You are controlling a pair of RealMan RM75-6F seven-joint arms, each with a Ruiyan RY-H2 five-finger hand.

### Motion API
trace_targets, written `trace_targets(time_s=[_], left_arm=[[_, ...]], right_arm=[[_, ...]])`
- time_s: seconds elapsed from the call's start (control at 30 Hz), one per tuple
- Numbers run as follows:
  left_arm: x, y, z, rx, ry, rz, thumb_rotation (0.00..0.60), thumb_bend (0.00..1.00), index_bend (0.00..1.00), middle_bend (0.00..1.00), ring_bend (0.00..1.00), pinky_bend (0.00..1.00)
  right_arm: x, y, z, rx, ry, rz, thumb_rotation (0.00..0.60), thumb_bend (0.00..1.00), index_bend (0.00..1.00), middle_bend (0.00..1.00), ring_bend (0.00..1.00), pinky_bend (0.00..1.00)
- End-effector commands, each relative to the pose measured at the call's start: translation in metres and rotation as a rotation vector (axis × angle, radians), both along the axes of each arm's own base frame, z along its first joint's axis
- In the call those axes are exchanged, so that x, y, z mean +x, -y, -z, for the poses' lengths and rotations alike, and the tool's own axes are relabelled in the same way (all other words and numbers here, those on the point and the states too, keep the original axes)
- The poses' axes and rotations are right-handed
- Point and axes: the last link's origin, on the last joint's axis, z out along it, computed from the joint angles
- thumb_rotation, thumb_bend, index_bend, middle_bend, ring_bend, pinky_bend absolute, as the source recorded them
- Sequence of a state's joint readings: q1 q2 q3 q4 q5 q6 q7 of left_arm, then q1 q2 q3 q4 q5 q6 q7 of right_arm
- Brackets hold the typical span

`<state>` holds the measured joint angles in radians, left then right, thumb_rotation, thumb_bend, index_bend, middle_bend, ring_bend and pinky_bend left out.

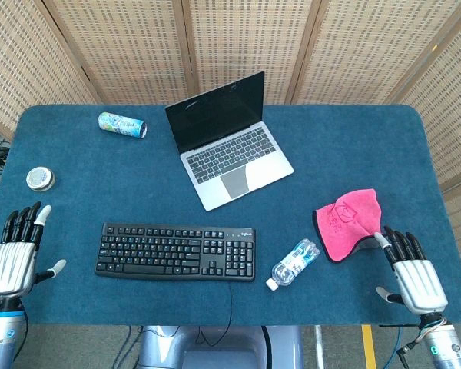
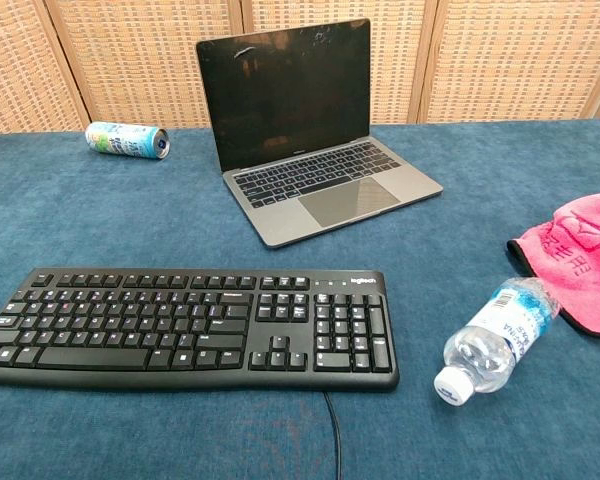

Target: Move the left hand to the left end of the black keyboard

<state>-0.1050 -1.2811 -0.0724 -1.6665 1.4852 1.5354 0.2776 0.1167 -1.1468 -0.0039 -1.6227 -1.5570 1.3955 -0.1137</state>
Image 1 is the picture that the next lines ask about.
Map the silver laptop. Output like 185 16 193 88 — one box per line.
164 70 295 212

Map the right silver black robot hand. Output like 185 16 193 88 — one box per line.
375 225 449 316

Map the light blue drink can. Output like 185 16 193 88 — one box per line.
98 111 148 139

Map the blue cable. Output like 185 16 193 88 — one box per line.
379 325 404 369

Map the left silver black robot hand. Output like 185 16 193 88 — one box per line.
0 201 68 298

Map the black logitech keyboard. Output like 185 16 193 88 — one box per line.
94 221 257 282

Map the pink microfiber cloth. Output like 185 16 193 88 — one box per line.
312 188 388 265

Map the blue table mat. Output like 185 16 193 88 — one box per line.
0 103 461 328

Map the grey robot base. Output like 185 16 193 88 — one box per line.
136 325 304 369

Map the round silver tin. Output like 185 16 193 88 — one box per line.
26 166 57 191

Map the clear plastic water bottle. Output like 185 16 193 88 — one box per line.
265 238 321 291

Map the black cable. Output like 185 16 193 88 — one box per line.
194 281 234 347

